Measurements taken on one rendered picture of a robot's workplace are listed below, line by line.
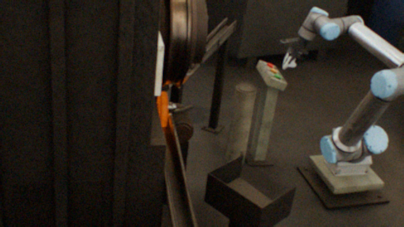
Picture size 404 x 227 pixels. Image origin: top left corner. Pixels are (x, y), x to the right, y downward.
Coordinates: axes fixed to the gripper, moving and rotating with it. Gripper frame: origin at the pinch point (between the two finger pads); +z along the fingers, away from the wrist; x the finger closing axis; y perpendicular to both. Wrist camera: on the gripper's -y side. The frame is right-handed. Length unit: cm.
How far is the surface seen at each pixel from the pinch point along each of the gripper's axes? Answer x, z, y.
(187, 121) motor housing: -36, 33, -51
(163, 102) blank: -65, 14, -78
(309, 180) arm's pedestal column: -20, 53, 43
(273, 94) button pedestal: 2.3, 18.3, 5.0
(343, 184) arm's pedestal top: -38, 40, 50
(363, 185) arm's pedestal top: -39, 36, 61
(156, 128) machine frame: -97, 10, -87
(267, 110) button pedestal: 2.3, 29.3, 6.9
